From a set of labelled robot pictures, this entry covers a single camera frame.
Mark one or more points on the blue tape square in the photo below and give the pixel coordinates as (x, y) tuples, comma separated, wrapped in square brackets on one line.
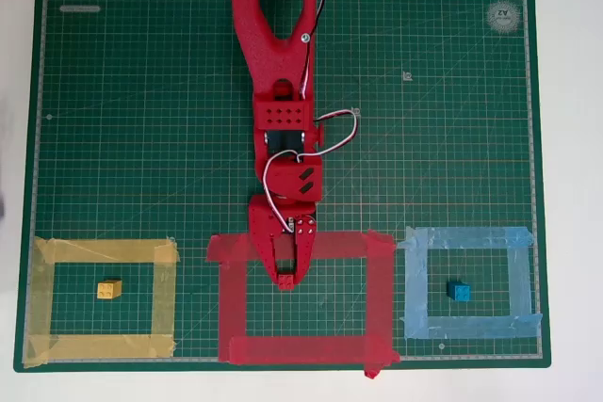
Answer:
[(417, 289)]

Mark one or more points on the yellow toy brick cube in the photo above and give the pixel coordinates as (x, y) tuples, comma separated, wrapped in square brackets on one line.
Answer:
[(108, 290)]

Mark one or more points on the red toy brick cube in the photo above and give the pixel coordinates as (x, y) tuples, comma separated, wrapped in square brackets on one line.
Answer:
[(285, 282)]

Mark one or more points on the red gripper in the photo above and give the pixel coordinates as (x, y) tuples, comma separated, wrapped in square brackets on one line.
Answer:
[(267, 225)]

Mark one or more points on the green cutting mat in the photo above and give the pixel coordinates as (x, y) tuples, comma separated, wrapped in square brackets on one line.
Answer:
[(141, 138)]

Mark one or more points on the yellow tape square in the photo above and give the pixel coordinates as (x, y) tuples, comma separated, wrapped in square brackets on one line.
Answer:
[(42, 298)]

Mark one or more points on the red tape square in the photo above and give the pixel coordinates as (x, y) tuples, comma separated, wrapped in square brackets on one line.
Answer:
[(233, 308)]

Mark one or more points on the red robot arm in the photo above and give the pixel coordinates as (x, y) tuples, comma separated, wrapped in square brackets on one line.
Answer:
[(278, 58)]

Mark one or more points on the blue toy brick cube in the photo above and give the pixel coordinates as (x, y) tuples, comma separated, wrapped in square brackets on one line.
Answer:
[(459, 292)]

